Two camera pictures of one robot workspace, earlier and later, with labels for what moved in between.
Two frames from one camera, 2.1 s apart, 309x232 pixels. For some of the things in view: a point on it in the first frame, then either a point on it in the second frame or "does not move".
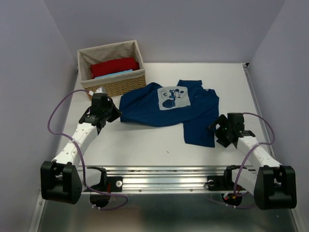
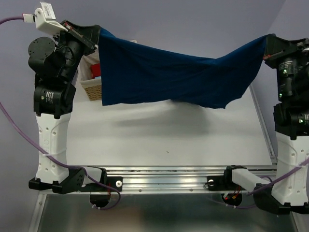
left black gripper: [117, 113] → [88, 36]
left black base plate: [111, 184] does not move
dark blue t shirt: [187, 104] → [130, 73]
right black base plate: [221, 182] does not move
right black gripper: [221, 121] → [279, 49]
